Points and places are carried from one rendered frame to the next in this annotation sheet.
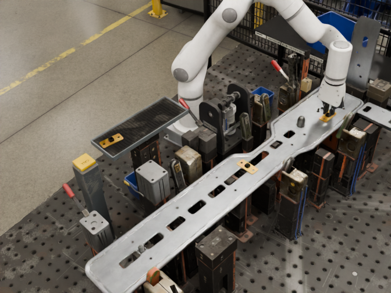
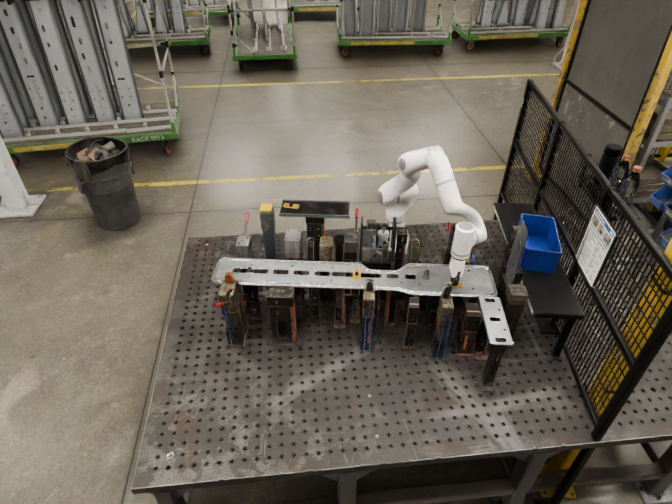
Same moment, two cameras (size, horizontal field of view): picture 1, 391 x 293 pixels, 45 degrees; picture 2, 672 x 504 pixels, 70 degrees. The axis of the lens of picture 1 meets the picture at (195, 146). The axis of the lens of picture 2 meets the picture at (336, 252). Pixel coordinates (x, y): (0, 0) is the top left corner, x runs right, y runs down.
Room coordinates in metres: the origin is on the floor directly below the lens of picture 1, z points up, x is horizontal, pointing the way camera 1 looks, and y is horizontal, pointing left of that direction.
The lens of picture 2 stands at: (-0.06, -1.38, 2.57)
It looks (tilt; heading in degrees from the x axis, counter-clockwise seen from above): 39 degrees down; 45
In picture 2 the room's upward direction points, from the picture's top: straight up
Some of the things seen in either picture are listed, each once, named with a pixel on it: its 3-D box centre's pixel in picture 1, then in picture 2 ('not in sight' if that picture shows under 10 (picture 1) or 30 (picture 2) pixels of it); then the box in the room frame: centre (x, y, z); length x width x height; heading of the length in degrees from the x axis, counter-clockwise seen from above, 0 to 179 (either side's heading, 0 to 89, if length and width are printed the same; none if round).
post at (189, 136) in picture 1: (192, 170); (339, 261); (1.37, 0.02, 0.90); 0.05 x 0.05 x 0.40; 42
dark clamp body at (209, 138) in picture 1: (205, 167); (350, 265); (1.40, -0.04, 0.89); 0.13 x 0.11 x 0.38; 42
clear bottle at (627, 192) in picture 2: not in sight; (628, 188); (2.02, -1.02, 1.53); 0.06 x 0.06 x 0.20
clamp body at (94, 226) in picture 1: (103, 253); (247, 266); (1.00, 0.36, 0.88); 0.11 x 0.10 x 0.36; 42
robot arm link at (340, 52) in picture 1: (338, 58); (464, 237); (1.55, -0.58, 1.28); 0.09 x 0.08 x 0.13; 159
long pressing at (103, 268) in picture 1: (245, 171); (352, 276); (1.26, -0.18, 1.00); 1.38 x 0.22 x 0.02; 132
